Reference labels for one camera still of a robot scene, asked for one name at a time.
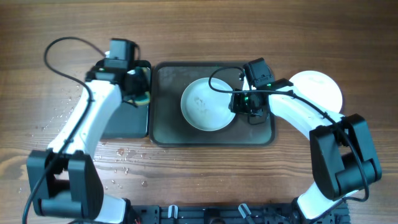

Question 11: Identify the green yellow sponge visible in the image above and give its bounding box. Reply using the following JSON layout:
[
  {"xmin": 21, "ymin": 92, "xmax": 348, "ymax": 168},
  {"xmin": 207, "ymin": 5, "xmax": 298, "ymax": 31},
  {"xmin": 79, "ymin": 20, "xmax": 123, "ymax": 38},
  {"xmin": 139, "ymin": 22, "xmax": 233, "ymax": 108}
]
[{"xmin": 132, "ymin": 67, "xmax": 151, "ymax": 106}]

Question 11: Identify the white plate top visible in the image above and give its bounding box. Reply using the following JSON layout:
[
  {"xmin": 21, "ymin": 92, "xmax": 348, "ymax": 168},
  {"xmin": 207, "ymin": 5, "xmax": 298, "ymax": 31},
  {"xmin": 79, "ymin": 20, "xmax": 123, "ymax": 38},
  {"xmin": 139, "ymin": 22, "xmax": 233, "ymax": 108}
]
[{"xmin": 289, "ymin": 70, "xmax": 343, "ymax": 113}]

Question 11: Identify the white plate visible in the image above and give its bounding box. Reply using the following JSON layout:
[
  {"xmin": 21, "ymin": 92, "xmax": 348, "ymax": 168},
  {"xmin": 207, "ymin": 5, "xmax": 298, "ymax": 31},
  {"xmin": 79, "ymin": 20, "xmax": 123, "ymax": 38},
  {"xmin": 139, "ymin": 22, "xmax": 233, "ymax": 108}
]
[
  {"xmin": 289, "ymin": 70, "xmax": 343, "ymax": 113},
  {"xmin": 180, "ymin": 78, "xmax": 236, "ymax": 131}
]

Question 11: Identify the white plate bottom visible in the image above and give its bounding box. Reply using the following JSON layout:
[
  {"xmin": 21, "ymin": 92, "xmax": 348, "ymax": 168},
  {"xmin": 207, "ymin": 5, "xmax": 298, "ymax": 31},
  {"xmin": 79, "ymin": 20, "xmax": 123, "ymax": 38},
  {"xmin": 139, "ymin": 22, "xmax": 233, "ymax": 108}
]
[{"xmin": 180, "ymin": 78, "xmax": 236, "ymax": 131}]

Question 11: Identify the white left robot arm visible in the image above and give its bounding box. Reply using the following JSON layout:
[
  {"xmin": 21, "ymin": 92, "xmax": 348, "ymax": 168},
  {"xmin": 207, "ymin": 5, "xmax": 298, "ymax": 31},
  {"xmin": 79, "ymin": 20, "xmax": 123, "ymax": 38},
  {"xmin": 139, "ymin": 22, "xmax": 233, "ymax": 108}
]
[{"xmin": 21, "ymin": 39, "xmax": 150, "ymax": 223}]

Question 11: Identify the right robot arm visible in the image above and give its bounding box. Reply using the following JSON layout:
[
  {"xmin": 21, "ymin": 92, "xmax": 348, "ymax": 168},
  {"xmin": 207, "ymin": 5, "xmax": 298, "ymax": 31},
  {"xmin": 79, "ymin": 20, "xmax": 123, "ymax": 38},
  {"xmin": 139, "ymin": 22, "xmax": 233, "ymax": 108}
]
[{"xmin": 231, "ymin": 58, "xmax": 382, "ymax": 223}]

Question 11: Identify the small black tray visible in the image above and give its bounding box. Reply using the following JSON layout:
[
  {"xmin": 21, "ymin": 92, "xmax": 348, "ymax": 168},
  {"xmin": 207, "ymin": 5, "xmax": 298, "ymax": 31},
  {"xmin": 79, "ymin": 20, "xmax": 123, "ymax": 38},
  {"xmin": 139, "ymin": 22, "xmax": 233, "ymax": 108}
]
[{"xmin": 101, "ymin": 60, "xmax": 152, "ymax": 139}]

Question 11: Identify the large dark tray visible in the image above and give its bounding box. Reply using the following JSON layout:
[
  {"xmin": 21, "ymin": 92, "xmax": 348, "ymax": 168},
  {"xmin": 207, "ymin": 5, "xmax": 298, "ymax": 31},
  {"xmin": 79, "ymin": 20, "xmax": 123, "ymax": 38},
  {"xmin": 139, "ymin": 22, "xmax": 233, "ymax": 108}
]
[{"xmin": 149, "ymin": 62, "xmax": 276, "ymax": 147}]

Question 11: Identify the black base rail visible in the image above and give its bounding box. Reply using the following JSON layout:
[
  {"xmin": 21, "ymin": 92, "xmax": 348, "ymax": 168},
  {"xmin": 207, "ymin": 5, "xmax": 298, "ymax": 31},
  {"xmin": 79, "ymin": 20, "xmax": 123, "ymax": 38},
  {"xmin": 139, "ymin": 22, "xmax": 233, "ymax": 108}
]
[{"xmin": 125, "ymin": 203, "xmax": 351, "ymax": 224}]

